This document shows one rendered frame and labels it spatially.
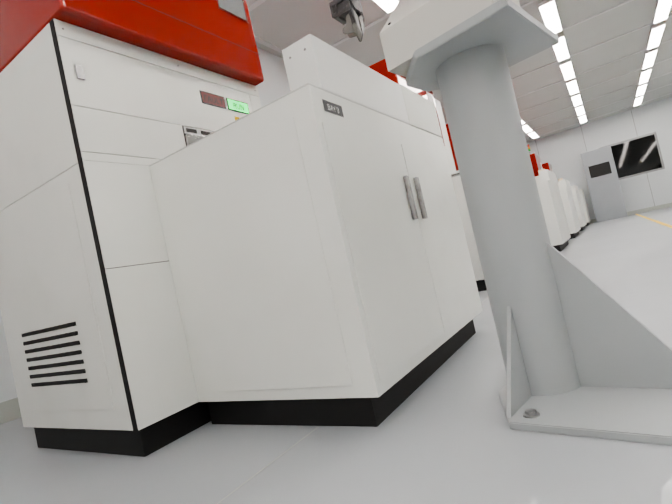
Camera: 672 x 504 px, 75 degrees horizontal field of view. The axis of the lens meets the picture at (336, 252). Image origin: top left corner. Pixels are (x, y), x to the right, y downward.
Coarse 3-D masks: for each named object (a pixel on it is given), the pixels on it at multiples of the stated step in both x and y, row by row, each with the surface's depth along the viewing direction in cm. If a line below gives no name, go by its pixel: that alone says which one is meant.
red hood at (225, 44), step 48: (0, 0) 134; (48, 0) 119; (96, 0) 125; (144, 0) 140; (192, 0) 158; (240, 0) 182; (0, 48) 136; (144, 48) 142; (192, 48) 153; (240, 48) 175
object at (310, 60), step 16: (288, 48) 110; (304, 48) 108; (320, 48) 109; (288, 64) 111; (304, 64) 108; (320, 64) 108; (336, 64) 115; (352, 64) 123; (288, 80) 111; (304, 80) 109; (320, 80) 106; (336, 80) 113; (352, 80) 121; (368, 80) 130; (384, 80) 141; (352, 96) 119; (368, 96) 128; (384, 96) 138; (400, 96) 150; (384, 112) 135; (400, 112) 147
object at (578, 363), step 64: (448, 64) 100; (512, 64) 113; (512, 128) 97; (512, 192) 96; (512, 256) 96; (512, 320) 97; (576, 320) 95; (512, 384) 91; (576, 384) 95; (640, 384) 88
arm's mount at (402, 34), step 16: (400, 0) 115; (416, 0) 104; (432, 0) 95; (448, 0) 93; (464, 0) 91; (480, 0) 89; (496, 0) 89; (512, 0) 98; (400, 16) 103; (416, 16) 98; (432, 16) 96; (448, 16) 93; (464, 16) 91; (384, 32) 104; (400, 32) 101; (416, 32) 99; (432, 32) 96; (384, 48) 105; (400, 48) 102; (416, 48) 99; (400, 64) 102
